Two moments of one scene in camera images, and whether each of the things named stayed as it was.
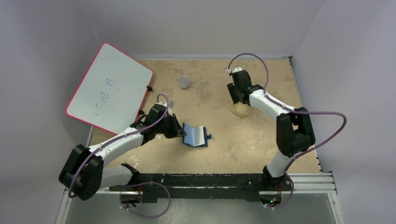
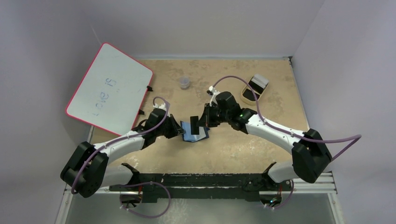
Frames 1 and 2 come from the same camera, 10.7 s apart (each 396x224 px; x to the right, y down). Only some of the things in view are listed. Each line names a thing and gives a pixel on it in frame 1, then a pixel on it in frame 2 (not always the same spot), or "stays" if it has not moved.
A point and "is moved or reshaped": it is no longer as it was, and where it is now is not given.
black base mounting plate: (201, 187) stays
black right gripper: (234, 94) -> (204, 120)
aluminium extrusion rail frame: (321, 182) stays
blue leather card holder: (196, 136) is moved or reshaped
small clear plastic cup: (184, 82) stays
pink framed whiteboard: (111, 91) stays
